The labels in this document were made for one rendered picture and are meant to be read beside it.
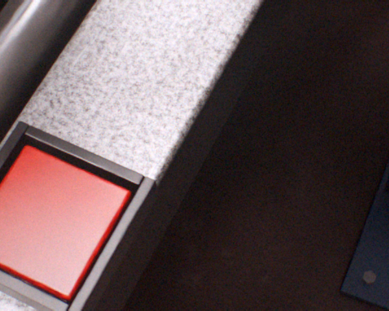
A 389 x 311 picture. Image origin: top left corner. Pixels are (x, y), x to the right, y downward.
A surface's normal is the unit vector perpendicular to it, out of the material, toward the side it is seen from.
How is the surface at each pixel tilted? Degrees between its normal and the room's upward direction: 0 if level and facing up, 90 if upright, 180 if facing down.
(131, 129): 0
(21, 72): 50
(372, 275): 0
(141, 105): 0
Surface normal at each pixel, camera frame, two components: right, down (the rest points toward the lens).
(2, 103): 0.66, -0.02
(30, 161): -0.04, -0.47
